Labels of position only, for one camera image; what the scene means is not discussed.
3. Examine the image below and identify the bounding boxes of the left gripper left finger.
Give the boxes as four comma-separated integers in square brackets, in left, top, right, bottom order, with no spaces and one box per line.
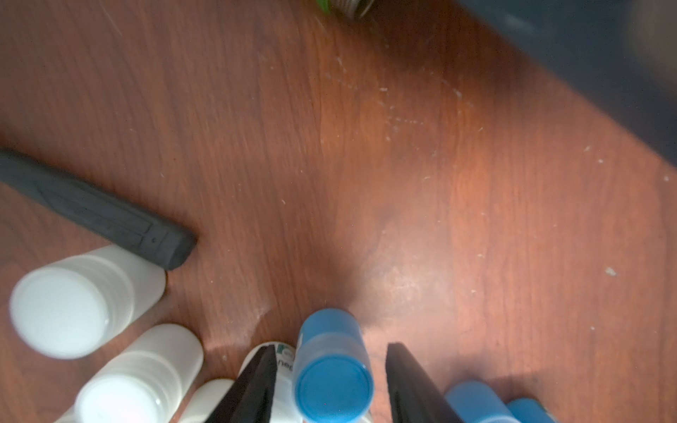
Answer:
[206,345,278,423]

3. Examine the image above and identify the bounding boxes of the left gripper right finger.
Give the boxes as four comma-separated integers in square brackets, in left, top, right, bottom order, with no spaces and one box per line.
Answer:
[385,343,463,423]

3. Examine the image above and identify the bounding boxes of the blue paint can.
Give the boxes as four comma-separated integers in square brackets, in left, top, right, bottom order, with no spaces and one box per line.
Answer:
[506,398,558,423]
[444,381,519,423]
[293,308,375,422]

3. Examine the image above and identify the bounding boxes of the teal drawer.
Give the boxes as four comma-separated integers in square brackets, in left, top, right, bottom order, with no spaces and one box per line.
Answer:
[460,1,676,165]

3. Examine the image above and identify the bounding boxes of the white paint can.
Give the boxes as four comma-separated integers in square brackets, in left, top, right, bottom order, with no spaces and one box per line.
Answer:
[74,324,205,423]
[178,379,234,423]
[238,341,303,423]
[9,245,167,360]

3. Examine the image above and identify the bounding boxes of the small claw hammer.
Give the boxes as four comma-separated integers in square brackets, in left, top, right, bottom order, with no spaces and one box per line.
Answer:
[1,148,197,271]

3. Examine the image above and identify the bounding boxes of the green plastic faucet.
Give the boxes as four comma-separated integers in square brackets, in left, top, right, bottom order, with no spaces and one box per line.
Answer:
[316,0,375,20]

